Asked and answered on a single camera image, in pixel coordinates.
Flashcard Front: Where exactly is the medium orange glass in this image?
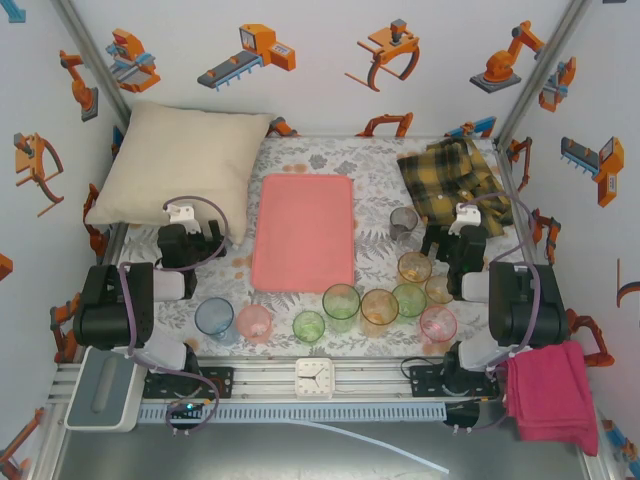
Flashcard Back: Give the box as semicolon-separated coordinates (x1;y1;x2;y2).
397;251;434;287

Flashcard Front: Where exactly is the smoky grey glass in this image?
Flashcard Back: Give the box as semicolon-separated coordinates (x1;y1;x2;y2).
389;206;420;245

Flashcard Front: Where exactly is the small orange glass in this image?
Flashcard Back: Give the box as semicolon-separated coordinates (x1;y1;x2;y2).
424;274;455;305

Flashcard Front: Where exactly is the medium green glass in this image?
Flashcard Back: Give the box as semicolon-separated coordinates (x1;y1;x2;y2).
390;282;428;319

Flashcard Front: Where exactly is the clear pink glass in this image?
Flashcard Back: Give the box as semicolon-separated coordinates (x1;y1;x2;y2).
419;305;459;345

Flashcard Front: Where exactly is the tall blue glass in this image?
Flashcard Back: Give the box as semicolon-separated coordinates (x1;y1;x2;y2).
193;297;236;346

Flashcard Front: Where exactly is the tall orange glass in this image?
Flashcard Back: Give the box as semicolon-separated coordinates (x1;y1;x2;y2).
360;288;400;339

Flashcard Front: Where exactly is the light pink textured glass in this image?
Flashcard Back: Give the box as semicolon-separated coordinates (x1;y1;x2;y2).
235;303;274;345

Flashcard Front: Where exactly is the tall green glass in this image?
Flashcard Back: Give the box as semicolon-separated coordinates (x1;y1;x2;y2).
321;283;362;335

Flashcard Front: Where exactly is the small green glass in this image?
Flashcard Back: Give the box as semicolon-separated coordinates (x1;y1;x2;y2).
291;310;327;346

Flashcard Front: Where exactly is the pink plastic tray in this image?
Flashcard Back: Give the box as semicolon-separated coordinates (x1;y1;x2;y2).
249;173;357;294

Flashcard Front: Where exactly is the yellow black plaid shirt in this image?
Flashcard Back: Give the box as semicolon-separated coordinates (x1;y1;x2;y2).
396;137;515;239

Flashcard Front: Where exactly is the cream pillow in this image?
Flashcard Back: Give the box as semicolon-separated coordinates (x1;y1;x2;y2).
83;102;277;246

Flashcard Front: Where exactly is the small circuit board with LED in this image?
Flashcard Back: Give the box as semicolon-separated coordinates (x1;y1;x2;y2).
167;398;207;416

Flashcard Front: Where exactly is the white grey box device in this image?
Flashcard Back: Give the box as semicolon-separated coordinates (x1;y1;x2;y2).
64;346;146;432

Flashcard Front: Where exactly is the magenta folded towel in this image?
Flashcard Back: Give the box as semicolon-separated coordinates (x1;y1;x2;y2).
502;341;600;457

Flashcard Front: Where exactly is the white square clock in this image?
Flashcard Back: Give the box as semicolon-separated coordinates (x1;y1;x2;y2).
294;357;335;400

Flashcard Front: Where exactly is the thin white tube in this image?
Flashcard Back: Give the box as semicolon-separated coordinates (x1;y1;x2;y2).
284;418;450;475

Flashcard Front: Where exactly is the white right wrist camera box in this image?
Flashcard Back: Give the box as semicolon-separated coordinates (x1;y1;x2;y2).
448;203;482;235

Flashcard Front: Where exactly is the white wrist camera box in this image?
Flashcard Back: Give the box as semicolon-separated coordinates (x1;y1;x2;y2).
448;203;482;235
166;201;197;225

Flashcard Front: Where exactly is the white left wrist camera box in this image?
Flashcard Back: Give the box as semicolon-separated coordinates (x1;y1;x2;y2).
166;201;197;225

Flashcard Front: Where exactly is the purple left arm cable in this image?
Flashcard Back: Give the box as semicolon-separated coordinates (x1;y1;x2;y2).
118;195;230;439

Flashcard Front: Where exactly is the aluminium frame bar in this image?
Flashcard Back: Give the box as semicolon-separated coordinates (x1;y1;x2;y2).
493;138;541;274

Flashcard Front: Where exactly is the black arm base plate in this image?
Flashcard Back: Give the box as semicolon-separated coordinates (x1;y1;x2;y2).
143;366;235;400
408;363;501;399

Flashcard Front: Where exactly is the aluminium mounting rail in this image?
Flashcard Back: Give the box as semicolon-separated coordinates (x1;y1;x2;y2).
49;355;506;402

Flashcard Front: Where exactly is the white slotted cable duct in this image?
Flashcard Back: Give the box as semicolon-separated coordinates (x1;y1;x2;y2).
137;402;447;424

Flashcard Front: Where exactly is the aluminium frame post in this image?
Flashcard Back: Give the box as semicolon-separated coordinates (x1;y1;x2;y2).
49;0;132;132
492;0;592;146

